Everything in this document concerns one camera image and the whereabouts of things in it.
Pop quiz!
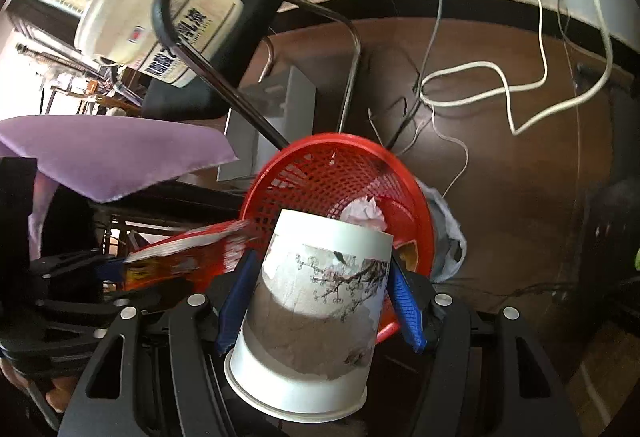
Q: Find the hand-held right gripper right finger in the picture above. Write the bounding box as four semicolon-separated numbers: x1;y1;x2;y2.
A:
387;249;583;437

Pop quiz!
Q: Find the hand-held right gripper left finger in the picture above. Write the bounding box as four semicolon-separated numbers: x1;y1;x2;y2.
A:
57;251;261;437

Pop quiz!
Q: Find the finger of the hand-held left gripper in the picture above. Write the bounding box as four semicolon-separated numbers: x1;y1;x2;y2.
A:
27;251;126;280
35;277;191;318

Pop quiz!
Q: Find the red snack bag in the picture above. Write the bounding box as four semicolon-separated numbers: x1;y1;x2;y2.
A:
122;218;253;293

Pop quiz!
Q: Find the white paper cup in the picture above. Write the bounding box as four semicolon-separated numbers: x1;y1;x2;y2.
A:
223;208;394;423

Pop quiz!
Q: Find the white tissue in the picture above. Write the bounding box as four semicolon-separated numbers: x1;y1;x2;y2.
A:
340;197;387;232

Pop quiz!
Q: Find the red plastic basket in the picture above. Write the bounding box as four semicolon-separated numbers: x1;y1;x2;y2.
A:
239;132;436;345

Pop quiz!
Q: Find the person's left hand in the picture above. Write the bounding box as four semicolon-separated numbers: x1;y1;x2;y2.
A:
0;359;83;415

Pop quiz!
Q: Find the grey plastic bag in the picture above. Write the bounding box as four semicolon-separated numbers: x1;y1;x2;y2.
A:
417;182;468;283

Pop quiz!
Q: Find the purple printed tablecloth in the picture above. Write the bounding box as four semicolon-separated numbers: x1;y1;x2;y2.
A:
0;114;240;258

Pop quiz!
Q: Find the grey metal box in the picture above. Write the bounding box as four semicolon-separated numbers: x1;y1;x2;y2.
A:
217;64;317;183

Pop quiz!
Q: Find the white labelled bucket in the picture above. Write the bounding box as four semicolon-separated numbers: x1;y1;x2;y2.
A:
74;0;245;89

